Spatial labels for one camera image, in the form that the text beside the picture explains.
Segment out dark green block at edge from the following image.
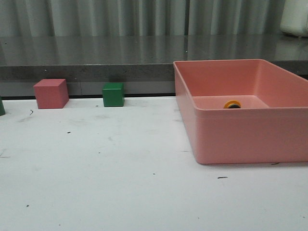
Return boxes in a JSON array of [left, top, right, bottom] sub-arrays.
[[0, 97, 6, 116]]

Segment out green cube block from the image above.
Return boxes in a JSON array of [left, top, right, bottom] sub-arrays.
[[102, 82, 124, 107]]

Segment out pink plastic bin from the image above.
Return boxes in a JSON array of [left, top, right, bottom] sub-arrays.
[[174, 59, 308, 164]]

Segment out white appliance in background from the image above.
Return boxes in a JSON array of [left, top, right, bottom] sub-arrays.
[[280, 0, 308, 37]]

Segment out yellow push button switch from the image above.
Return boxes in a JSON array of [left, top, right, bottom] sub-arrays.
[[223, 100, 242, 109]]

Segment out pink cube block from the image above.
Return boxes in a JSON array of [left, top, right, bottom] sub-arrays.
[[33, 79, 69, 109]]

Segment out grey stone ledge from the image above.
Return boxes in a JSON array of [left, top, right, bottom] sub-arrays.
[[0, 34, 308, 99]]

